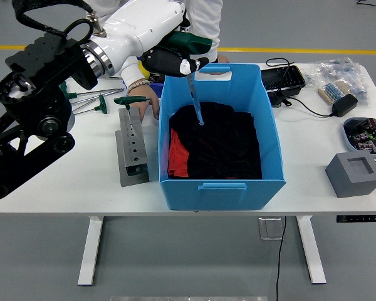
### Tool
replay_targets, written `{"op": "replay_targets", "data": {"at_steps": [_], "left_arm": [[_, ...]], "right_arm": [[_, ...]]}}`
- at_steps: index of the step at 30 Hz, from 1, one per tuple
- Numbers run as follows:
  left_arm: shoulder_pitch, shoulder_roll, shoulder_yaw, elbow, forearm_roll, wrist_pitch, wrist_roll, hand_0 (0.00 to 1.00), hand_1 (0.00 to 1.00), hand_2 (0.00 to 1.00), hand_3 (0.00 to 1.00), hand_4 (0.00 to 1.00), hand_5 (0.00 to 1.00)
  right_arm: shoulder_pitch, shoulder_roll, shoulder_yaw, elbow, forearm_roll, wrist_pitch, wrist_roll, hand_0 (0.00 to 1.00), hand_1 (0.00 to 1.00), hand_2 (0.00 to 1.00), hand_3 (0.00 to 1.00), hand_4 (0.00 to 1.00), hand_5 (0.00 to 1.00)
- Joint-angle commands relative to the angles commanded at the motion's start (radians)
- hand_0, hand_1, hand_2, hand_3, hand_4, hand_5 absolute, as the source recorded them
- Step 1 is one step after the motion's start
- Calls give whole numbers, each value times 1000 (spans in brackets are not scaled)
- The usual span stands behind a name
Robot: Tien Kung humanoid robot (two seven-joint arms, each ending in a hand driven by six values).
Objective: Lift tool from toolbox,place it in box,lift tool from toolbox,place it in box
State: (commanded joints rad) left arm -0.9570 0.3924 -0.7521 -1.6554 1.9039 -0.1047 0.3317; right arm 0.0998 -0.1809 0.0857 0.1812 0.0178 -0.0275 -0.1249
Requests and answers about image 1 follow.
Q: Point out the person's left hand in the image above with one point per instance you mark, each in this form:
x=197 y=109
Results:
x=223 y=59

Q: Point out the person's right hand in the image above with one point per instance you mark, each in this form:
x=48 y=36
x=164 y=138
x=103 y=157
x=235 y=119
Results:
x=145 y=100

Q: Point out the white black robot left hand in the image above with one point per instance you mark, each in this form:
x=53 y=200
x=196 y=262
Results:
x=144 y=25

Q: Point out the grey metal wrench stand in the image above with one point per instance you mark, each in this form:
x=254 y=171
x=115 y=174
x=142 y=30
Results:
x=131 y=147

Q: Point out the person's left forearm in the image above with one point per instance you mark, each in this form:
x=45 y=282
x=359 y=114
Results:
x=206 y=19

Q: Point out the person's right forearm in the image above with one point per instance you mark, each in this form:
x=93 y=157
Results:
x=130 y=70

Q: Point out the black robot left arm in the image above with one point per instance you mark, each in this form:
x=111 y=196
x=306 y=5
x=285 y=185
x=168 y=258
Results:
x=31 y=109

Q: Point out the large blue plastic box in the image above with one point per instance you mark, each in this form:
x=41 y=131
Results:
x=222 y=197

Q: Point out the small blue plastic bin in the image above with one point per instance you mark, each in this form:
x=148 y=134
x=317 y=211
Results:
x=156 y=89

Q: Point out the person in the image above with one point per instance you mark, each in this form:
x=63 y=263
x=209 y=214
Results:
x=206 y=12

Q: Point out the black plastic tray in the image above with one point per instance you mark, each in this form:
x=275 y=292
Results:
x=282 y=78

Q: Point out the red cloth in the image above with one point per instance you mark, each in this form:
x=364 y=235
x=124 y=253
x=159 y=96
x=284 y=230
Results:
x=177 y=156

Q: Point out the small black device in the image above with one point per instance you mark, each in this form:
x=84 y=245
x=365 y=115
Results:
x=277 y=97

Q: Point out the black cloth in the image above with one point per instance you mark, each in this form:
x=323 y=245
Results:
x=225 y=147

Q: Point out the clear bags of parts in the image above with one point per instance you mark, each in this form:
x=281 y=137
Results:
x=332 y=70

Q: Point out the taped resistor strip bundle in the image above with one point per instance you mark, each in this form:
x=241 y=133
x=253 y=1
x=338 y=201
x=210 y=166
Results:
x=333 y=91

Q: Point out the black power adapter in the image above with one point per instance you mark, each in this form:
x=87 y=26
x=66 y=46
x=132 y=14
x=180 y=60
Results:
x=344 y=106

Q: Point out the pale blue plate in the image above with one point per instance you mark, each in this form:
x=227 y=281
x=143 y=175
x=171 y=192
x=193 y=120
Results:
x=347 y=138

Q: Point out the white table leg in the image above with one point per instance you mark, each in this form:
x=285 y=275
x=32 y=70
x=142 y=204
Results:
x=310 y=247
x=92 y=247

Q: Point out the dark circuit boards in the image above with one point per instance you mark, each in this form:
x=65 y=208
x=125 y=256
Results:
x=368 y=135

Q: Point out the silver floor socket plate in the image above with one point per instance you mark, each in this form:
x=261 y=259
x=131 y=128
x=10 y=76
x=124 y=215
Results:
x=269 y=229

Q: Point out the grey foam cube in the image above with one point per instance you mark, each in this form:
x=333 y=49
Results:
x=352 y=182

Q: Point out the black table control panel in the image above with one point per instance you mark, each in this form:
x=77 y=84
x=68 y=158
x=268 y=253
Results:
x=360 y=219

